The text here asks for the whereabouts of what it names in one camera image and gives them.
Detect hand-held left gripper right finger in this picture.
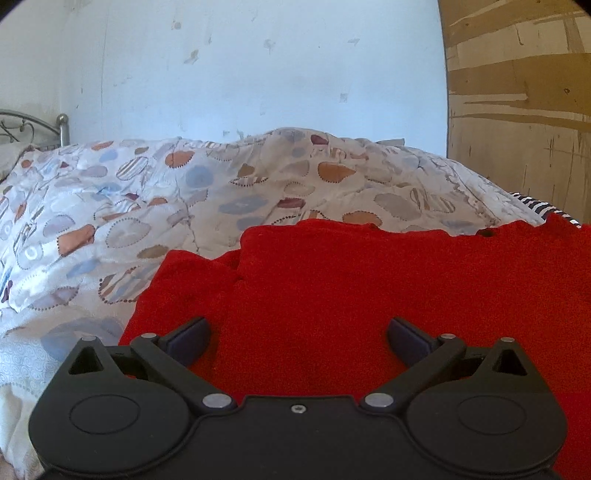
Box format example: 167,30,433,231
359,316,529,414

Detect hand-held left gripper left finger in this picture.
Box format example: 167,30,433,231
67,316,238,414

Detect red knitted sweater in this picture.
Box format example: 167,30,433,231
119,215,591,480

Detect patterned quilt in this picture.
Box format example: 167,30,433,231
0,127,555,480

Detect striped bed sheet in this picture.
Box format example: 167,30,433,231
508,191,583,230

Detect grey pillow with patterned border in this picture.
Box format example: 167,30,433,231
0,141,43,182

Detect wooden wardrobe panel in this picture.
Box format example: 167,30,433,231
438,0,591,223

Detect metal bed headboard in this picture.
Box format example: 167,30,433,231
0,110,71,149

